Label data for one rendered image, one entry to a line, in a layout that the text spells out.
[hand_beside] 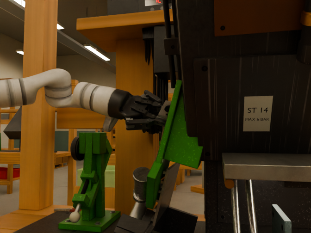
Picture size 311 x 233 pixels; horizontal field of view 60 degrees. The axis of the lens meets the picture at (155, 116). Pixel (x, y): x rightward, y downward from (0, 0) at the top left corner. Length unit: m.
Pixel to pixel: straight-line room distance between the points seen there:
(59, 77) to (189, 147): 0.39
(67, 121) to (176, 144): 0.69
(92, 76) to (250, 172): 11.75
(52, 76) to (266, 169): 0.57
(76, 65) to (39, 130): 11.42
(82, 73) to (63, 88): 11.52
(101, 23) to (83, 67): 11.39
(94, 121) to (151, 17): 0.47
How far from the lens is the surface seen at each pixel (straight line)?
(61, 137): 12.46
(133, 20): 0.88
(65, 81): 0.75
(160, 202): 0.58
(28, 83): 0.75
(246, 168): 0.35
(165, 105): 0.65
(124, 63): 0.98
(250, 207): 0.49
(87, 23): 0.94
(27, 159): 1.14
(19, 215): 1.11
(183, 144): 0.54
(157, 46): 0.85
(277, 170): 0.35
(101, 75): 11.86
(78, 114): 1.13
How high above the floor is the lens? 1.17
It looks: 4 degrees up
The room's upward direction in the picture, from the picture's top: straight up
